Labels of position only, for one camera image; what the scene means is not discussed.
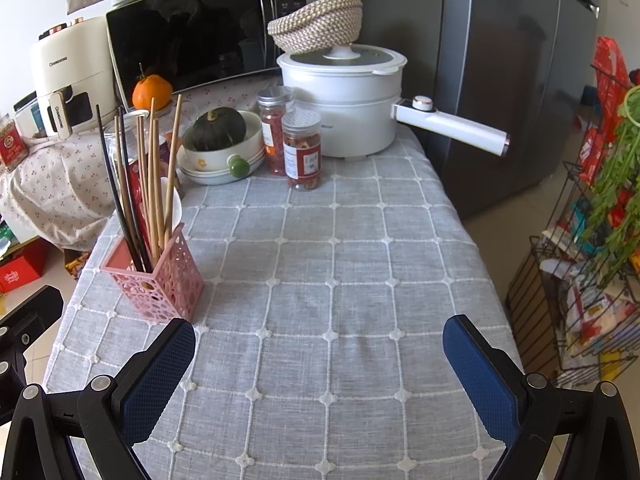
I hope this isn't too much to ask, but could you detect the red tin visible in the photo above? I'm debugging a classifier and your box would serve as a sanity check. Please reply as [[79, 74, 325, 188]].
[[0, 114, 27, 172]]

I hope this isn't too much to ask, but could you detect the purple label glass jar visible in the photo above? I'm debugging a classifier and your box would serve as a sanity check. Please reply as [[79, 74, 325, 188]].
[[105, 112, 176, 211]]

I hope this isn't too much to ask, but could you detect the short red label jar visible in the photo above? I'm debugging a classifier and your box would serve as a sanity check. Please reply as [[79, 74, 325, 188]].
[[281, 110, 324, 194]]

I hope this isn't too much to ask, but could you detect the grey checked tablecloth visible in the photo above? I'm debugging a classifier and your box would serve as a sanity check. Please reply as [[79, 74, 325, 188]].
[[42, 125, 526, 480]]

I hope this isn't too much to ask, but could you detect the black chopstick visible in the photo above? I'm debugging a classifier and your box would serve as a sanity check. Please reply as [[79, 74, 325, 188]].
[[117, 106, 153, 271], [95, 104, 151, 273]]

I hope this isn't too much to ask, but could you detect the woven basket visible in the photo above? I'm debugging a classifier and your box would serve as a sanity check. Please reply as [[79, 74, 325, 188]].
[[267, 0, 364, 55]]

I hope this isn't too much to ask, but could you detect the red snack packet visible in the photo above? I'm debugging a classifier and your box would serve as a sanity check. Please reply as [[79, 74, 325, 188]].
[[580, 37, 634, 186]]

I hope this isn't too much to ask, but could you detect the pink plastic utensil basket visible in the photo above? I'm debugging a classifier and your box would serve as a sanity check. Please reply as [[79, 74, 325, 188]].
[[100, 224, 205, 322]]

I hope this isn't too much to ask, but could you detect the black microwave oven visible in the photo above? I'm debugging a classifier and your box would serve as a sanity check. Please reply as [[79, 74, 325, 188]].
[[105, 0, 323, 111]]

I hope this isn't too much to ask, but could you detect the grey refrigerator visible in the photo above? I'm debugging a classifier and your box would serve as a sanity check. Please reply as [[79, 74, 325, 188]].
[[320, 0, 601, 222]]

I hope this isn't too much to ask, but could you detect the green pumpkin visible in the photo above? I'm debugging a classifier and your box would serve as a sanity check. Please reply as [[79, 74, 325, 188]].
[[184, 108, 247, 153]]

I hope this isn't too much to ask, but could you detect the tall jar of red snacks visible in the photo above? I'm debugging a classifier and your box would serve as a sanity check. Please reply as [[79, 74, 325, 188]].
[[257, 86, 296, 177]]

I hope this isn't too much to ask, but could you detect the white bowl with green knob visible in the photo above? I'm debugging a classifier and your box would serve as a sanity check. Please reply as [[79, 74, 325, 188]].
[[181, 110, 266, 179]]

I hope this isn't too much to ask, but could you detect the white electric pot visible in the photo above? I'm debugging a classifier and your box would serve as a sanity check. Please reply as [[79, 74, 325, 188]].
[[276, 44, 511, 159]]

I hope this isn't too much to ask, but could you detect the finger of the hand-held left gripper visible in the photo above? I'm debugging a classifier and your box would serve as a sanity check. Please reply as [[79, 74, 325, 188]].
[[0, 285, 65, 427]]

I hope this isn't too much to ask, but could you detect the black wire rack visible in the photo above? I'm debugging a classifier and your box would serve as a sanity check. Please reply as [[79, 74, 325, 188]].
[[505, 60, 640, 387]]

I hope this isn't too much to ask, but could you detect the plastic bag of snacks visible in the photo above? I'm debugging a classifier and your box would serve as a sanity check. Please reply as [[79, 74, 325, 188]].
[[555, 260, 640, 361]]

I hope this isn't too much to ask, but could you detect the white air fryer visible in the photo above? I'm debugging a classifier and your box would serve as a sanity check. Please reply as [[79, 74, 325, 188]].
[[14, 16, 119, 141]]

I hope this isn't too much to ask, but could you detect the white plate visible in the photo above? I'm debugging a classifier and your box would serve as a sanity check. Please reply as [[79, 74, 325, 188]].
[[177, 150, 267, 187]]

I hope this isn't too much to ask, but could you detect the large tangerine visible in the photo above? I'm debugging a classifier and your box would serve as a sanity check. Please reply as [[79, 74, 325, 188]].
[[132, 63, 173, 111]]

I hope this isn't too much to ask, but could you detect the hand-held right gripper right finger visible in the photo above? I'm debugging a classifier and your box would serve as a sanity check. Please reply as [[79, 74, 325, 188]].
[[442, 315, 640, 480]]

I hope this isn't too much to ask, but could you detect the green leafy vegetable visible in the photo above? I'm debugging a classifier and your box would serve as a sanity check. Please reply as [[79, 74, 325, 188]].
[[582, 85, 640, 291]]

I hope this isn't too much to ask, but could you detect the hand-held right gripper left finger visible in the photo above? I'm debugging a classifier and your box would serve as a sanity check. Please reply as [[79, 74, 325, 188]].
[[7, 317, 196, 480]]

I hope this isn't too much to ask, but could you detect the white spoon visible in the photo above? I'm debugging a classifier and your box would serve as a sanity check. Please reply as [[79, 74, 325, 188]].
[[147, 157, 185, 246]]

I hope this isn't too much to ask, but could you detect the red cardboard box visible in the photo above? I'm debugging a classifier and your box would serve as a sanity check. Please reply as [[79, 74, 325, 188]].
[[0, 252, 51, 294]]

